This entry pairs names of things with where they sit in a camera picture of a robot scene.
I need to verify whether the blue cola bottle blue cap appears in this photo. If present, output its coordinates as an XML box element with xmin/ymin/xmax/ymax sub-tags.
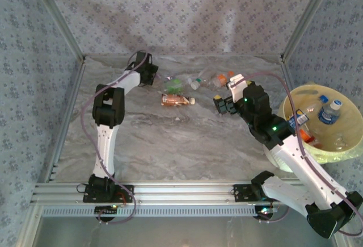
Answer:
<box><xmin>289</xmin><ymin>95</ymin><xmax>330</xmax><ymax>130</ymax></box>

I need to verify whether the grey metal panel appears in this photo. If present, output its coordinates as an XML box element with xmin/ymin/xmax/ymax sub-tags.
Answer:
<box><xmin>16</xmin><ymin>215</ymin><xmax>349</xmax><ymax>247</ymax></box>

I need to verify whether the aluminium frame rail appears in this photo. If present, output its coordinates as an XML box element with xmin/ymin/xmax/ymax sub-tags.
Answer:
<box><xmin>30</xmin><ymin>182</ymin><xmax>306</xmax><ymax>211</ymax></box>

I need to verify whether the aluminium side rail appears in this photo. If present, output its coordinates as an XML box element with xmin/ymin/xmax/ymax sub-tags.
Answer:
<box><xmin>45</xmin><ymin>58</ymin><xmax>86</xmax><ymax>184</ymax></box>
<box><xmin>280</xmin><ymin>56</ymin><xmax>296</xmax><ymax>94</ymax></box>

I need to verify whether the grey slotted cable duct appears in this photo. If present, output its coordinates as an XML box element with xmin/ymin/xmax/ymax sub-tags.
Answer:
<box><xmin>41</xmin><ymin>204</ymin><xmax>266</xmax><ymax>218</ymax></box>

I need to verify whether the black controller board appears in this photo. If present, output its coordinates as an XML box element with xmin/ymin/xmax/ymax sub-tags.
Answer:
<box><xmin>94</xmin><ymin>205</ymin><xmax>119</xmax><ymax>221</ymax></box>
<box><xmin>254</xmin><ymin>205</ymin><xmax>278</xmax><ymax>221</ymax></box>

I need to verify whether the small orange label orange cap bottle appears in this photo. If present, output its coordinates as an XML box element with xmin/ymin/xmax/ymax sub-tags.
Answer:
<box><xmin>209</xmin><ymin>70</ymin><xmax>235</xmax><ymax>89</ymax></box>

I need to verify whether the large clear bottle red label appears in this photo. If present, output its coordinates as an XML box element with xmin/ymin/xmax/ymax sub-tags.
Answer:
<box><xmin>310</xmin><ymin>133</ymin><xmax>352</xmax><ymax>150</ymax></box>

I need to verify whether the aluminium frame post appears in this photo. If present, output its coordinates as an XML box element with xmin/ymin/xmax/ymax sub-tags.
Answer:
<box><xmin>280</xmin><ymin>0</ymin><xmax>338</xmax><ymax>60</ymax></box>
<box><xmin>28</xmin><ymin>0</ymin><xmax>86</xmax><ymax>62</ymax></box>

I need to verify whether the round cream plastic bin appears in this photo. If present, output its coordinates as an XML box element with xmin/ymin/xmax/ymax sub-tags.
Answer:
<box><xmin>263</xmin><ymin>85</ymin><xmax>363</xmax><ymax>173</ymax></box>

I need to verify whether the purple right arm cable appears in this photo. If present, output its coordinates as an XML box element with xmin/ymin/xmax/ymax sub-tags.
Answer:
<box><xmin>231</xmin><ymin>72</ymin><xmax>363</xmax><ymax>238</ymax></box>

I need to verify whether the clear bottle green label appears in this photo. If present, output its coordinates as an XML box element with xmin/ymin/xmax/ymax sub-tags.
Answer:
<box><xmin>163</xmin><ymin>78</ymin><xmax>184</xmax><ymax>94</ymax></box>

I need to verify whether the clear bottle green white cap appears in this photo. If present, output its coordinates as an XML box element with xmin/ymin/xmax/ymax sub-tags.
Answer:
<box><xmin>190</xmin><ymin>69</ymin><xmax>216</xmax><ymax>90</ymax></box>

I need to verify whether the copper coffee bottle cream cap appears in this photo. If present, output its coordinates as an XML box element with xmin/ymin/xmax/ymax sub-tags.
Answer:
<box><xmin>161</xmin><ymin>93</ymin><xmax>196</xmax><ymax>107</ymax></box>

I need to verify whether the water bottle blue label white cap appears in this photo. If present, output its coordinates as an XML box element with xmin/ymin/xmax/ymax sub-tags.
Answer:
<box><xmin>317</xmin><ymin>99</ymin><xmax>344</xmax><ymax>125</ymax></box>

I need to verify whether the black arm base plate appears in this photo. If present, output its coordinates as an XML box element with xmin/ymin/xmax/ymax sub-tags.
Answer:
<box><xmin>233</xmin><ymin>183</ymin><xmax>258</xmax><ymax>203</ymax></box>
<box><xmin>82</xmin><ymin>183</ymin><xmax>135</xmax><ymax>203</ymax></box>

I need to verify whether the clear yellowish bin liner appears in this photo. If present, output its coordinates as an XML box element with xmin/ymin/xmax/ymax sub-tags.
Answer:
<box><xmin>309</xmin><ymin>136</ymin><xmax>363</xmax><ymax>165</ymax></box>

